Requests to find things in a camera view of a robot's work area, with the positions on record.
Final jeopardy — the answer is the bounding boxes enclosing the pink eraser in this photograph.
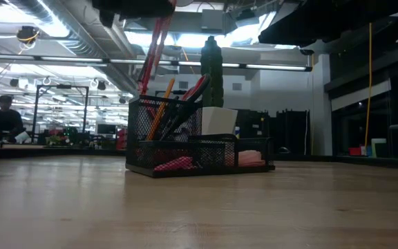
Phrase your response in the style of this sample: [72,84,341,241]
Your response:
[153,156,196,173]

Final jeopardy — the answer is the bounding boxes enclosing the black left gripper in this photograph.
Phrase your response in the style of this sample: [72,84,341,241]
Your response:
[91,0,178,28]

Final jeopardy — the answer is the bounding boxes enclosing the black metal frame stand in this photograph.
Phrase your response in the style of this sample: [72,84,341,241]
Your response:
[31,84,90,143]

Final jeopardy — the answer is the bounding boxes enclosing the black standing panels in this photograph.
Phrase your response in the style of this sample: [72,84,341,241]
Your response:
[276,109,311,156]

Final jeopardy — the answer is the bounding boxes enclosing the black mesh desk organizer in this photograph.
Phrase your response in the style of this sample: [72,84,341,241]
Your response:
[125,95,276,179]

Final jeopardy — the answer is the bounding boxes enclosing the potted plant red flowers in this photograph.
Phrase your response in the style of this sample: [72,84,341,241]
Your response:
[45,129,70,145]

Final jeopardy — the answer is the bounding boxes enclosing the dark computer monitor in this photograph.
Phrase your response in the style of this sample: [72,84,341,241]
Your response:
[97,123,117,136]

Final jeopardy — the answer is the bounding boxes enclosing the red background object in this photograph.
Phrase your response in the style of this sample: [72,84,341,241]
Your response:
[116,127,128,150]

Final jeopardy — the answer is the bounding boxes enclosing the pale pink sticky notes pad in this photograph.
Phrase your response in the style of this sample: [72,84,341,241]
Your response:
[237,149,266,168]

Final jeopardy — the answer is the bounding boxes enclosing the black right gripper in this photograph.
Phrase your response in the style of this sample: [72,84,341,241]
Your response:
[258,0,398,48]

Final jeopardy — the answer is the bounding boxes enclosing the round black ceiling device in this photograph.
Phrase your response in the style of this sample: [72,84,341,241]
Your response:
[16,26,41,45]

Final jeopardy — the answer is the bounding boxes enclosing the long ceiling light tube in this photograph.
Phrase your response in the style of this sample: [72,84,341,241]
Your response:
[108,57,313,72]

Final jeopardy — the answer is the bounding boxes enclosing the person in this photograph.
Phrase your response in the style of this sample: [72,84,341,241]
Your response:
[0,95,26,142]

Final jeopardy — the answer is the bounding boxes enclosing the red pen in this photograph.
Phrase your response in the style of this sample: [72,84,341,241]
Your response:
[142,102,158,120]

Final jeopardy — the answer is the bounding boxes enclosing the white box behind organizer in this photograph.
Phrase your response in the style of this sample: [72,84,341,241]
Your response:
[201,106,238,136]

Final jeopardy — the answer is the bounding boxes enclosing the white green box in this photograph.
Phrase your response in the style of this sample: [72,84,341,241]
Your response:
[371,138,388,158]

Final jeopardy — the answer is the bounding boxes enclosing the dark green cactus figure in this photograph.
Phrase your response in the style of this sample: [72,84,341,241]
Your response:
[200,35,225,108]

